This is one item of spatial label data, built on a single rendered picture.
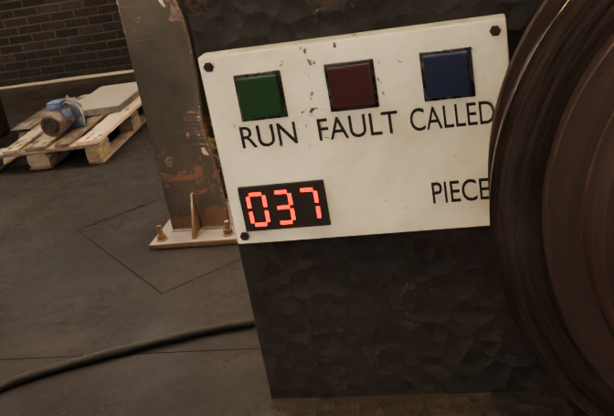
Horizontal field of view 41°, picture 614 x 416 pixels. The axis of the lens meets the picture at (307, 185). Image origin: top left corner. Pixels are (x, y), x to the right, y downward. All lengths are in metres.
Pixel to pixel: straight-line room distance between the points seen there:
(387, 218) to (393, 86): 0.12
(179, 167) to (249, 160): 2.77
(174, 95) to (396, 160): 2.72
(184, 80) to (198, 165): 0.37
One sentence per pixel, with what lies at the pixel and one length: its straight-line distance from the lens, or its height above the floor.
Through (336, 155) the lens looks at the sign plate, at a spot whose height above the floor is 1.14.
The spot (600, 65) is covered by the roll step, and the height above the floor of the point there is 1.23.
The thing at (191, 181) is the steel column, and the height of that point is 0.25.
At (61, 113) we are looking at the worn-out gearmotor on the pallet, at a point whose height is 0.28.
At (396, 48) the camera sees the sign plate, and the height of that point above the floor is 1.23.
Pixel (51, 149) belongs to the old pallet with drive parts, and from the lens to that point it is 5.05.
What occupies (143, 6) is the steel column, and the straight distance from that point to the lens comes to 3.37.
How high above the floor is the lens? 1.37
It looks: 21 degrees down
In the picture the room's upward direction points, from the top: 10 degrees counter-clockwise
